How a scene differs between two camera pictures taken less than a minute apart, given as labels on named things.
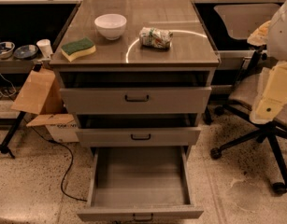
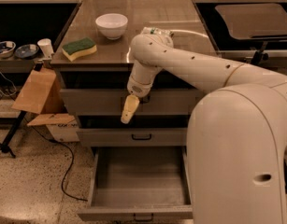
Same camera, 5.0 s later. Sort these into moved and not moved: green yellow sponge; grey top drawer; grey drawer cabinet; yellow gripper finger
Moved: yellow gripper finger
Not moved: green yellow sponge; grey drawer cabinet; grey top drawer
